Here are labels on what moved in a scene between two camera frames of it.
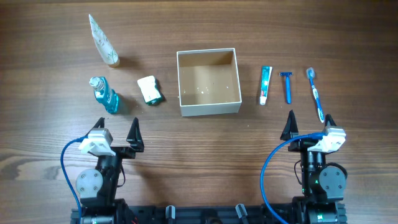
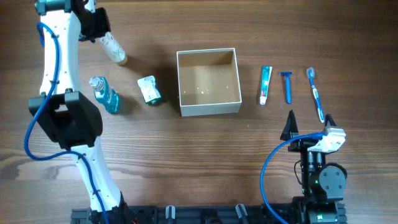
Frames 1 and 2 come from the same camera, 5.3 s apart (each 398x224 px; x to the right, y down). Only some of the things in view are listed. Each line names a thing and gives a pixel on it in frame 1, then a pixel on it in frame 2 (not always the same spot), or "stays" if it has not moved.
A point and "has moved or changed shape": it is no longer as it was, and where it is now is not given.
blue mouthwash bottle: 103,93 stays
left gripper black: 135,139 to 104,25
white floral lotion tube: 103,45 has moved or changed shape
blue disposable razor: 287,74 stays
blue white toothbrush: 311,74 stays
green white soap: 151,90 stays
